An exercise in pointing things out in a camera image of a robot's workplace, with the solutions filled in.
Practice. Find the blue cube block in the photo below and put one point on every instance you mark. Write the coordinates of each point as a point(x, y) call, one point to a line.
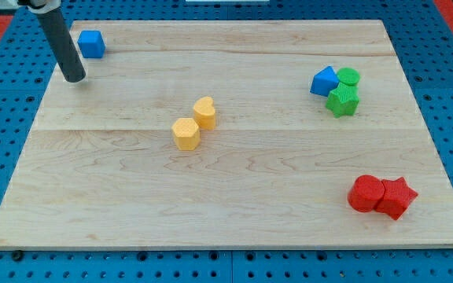
point(91, 44)

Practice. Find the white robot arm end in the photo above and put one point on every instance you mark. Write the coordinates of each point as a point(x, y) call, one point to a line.
point(37, 6)

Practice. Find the yellow heart block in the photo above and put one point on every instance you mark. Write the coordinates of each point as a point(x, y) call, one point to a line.
point(204, 113)

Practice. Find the yellow hexagon block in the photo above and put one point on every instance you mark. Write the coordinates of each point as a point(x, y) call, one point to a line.
point(186, 134)

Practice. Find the light wooden board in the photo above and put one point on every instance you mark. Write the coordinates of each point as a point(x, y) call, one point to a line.
point(100, 169)

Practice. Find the blue triangular prism block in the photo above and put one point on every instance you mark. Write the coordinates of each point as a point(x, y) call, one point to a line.
point(324, 81)

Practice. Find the green star block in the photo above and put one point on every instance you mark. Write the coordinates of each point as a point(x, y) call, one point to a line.
point(343, 100)

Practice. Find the green cylinder block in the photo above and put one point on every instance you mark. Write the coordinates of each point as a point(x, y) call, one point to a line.
point(348, 76)

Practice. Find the red cylinder block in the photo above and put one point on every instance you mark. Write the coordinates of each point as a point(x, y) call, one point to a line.
point(366, 193)

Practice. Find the red star block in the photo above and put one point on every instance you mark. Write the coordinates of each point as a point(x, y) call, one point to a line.
point(397, 198)

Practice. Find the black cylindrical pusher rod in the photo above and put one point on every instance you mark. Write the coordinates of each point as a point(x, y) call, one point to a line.
point(60, 41)

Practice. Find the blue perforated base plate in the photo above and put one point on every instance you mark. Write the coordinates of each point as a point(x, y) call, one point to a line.
point(421, 35)

